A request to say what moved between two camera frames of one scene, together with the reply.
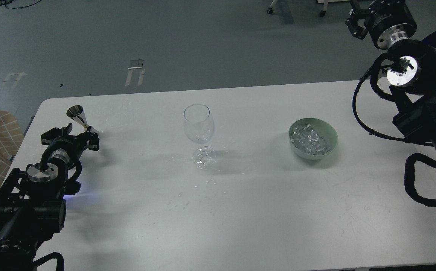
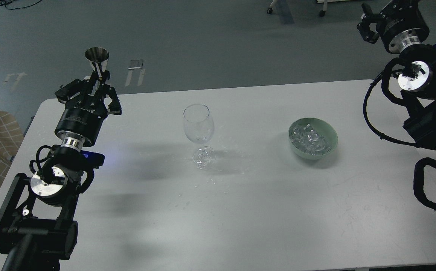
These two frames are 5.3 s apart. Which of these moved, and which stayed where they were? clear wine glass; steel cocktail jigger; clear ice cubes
Moved: steel cocktail jigger
Stayed: clear wine glass; clear ice cubes
